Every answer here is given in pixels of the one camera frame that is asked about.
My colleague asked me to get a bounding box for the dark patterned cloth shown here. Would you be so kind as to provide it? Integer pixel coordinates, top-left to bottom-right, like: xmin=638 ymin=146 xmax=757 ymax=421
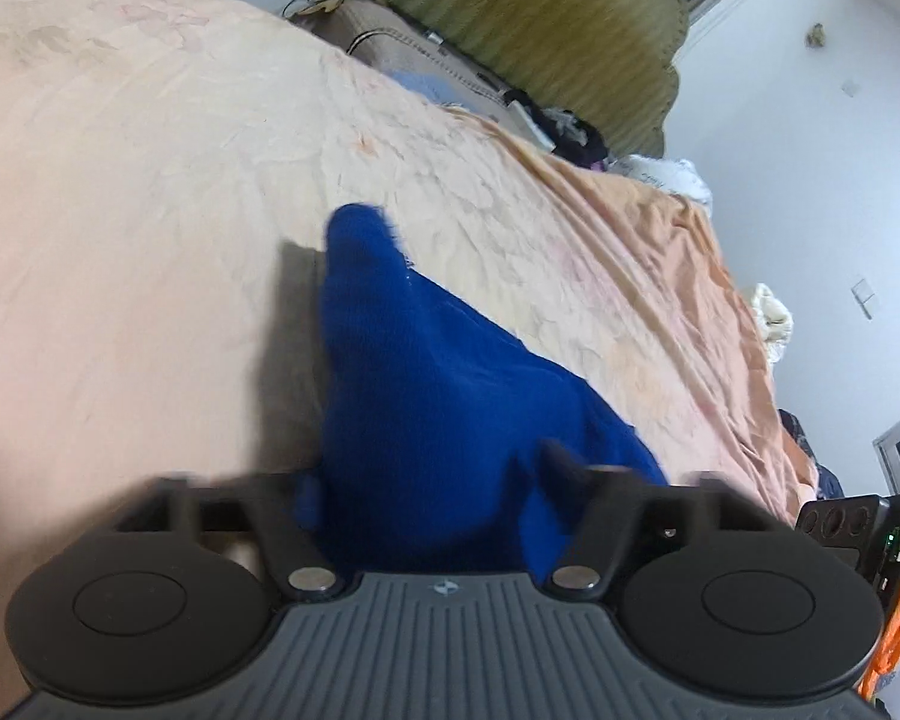
xmin=778 ymin=407 xmax=845 ymax=502

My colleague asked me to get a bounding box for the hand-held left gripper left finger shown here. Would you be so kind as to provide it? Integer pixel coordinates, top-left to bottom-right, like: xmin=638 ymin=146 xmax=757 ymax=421
xmin=112 ymin=471 xmax=340 ymax=598

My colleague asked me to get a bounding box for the orange cloth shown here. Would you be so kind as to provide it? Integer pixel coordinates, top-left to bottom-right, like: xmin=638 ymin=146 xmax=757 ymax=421
xmin=859 ymin=574 xmax=900 ymax=700

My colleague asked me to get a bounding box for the brown suitcase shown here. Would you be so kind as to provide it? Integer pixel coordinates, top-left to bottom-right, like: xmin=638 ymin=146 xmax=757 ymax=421
xmin=285 ymin=0 xmax=560 ymax=152

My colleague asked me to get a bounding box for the peach floral bedsheet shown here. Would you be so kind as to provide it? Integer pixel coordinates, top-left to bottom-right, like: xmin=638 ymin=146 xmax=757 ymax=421
xmin=0 ymin=0 xmax=820 ymax=691

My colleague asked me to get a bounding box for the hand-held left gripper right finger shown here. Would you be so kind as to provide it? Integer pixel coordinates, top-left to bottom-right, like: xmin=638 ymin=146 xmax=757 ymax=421
xmin=538 ymin=439 xmax=767 ymax=595

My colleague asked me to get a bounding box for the light blue cloth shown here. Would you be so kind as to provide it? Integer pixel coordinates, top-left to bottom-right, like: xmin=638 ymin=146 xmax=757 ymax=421
xmin=386 ymin=69 xmax=466 ymax=110

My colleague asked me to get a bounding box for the blue knit garment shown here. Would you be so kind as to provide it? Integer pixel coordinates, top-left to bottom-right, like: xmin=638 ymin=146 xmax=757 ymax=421
xmin=292 ymin=202 xmax=672 ymax=580

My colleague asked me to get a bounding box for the cream crumpled cloth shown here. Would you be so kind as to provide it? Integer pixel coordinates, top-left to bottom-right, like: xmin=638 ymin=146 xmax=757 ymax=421
xmin=748 ymin=282 xmax=796 ymax=362

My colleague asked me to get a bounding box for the green striped curtain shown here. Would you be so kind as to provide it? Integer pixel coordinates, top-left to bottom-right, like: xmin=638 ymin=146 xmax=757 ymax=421
xmin=259 ymin=0 xmax=692 ymax=158

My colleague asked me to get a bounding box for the white crumpled cloth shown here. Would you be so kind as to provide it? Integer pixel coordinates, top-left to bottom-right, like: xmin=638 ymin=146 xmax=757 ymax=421
xmin=613 ymin=154 xmax=715 ymax=212

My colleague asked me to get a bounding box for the dark clothes pile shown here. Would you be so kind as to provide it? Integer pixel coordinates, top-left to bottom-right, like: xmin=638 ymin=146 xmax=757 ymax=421
xmin=501 ymin=88 xmax=610 ymax=167

